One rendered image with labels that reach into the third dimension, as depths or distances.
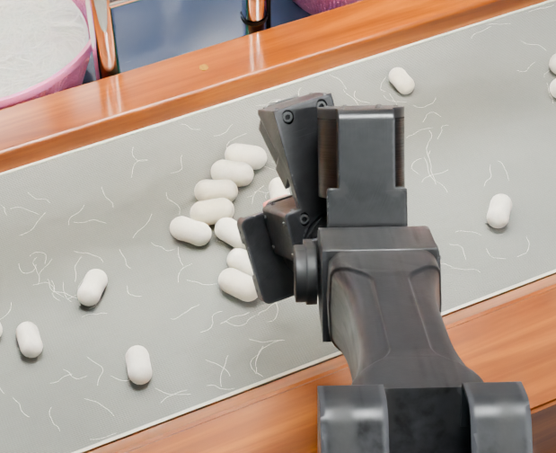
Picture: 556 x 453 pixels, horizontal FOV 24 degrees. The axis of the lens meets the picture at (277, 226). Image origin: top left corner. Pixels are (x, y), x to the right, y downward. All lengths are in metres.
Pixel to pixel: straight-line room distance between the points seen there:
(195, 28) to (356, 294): 0.75
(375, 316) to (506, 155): 0.55
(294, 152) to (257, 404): 0.21
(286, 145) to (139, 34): 0.55
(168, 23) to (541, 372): 0.60
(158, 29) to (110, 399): 0.51
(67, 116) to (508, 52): 0.43
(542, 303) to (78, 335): 0.37
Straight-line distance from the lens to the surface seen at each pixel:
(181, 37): 1.40
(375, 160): 0.82
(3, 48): 1.32
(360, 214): 0.82
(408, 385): 0.59
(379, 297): 0.68
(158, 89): 1.21
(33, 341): 1.05
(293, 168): 0.88
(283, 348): 1.05
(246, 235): 0.92
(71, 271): 1.11
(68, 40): 1.32
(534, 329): 1.05
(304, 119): 0.88
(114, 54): 1.22
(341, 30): 1.27
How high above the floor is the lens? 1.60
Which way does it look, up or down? 50 degrees down
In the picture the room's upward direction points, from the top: straight up
